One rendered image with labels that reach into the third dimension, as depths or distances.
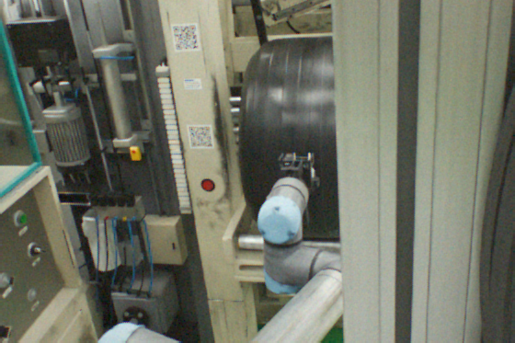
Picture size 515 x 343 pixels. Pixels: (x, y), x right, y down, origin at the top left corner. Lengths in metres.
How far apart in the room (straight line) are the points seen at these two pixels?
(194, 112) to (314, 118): 0.40
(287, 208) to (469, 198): 0.71
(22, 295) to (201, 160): 0.59
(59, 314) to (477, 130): 1.38
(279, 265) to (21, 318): 0.72
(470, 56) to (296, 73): 1.13
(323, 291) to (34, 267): 0.85
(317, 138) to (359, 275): 1.01
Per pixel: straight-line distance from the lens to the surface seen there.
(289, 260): 1.02
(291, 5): 1.81
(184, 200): 1.71
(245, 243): 1.63
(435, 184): 0.27
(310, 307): 0.86
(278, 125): 1.32
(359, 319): 0.33
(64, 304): 1.58
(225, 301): 1.89
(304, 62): 1.39
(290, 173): 1.11
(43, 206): 1.51
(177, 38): 1.50
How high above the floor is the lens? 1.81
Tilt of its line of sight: 24 degrees down
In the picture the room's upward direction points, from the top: 6 degrees counter-clockwise
